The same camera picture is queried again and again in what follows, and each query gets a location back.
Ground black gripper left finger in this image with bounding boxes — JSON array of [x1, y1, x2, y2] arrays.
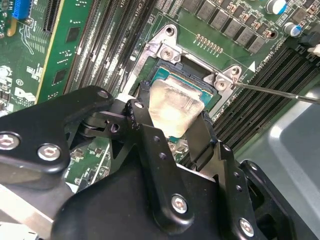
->
[[0, 79, 196, 235]]

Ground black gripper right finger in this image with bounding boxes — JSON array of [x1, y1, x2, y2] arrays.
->
[[188, 111, 295, 240]]

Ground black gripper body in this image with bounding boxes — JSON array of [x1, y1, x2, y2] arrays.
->
[[51, 159, 251, 240]]

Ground silver CPU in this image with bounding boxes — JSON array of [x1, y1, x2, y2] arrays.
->
[[147, 66, 222, 145]]

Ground metal locking lever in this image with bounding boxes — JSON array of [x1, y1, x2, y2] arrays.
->
[[231, 82, 320, 104]]

